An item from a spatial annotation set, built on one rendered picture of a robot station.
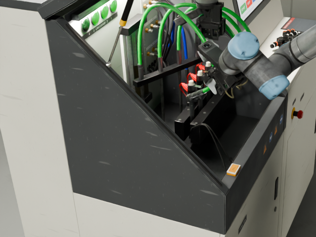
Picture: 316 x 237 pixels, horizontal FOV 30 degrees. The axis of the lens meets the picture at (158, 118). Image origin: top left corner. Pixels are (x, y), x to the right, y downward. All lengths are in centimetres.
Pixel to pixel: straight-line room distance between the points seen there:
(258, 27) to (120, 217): 110
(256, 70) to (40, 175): 97
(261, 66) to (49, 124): 79
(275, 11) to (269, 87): 138
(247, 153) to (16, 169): 85
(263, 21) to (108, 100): 114
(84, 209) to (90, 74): 57
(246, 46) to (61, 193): 96
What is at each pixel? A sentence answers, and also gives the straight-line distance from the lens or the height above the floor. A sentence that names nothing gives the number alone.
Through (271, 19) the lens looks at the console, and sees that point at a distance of 286.
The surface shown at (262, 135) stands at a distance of 211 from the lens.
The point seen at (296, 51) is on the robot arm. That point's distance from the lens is 165.
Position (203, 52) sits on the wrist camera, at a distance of 176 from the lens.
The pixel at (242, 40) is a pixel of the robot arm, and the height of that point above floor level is 146.
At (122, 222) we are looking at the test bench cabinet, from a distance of 210.
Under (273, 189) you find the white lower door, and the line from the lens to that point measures 248.
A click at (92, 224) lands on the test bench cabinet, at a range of 220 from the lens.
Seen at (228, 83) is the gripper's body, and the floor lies 127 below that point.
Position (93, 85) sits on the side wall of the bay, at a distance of 183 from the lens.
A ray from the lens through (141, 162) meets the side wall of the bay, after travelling 189.
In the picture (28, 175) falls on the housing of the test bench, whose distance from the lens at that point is 224.
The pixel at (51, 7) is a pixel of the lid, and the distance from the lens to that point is 177.
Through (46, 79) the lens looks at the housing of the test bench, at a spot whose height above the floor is 124.
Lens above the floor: 209
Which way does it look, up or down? 31 degrees down
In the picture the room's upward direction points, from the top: 4 degrees counter-clockwise
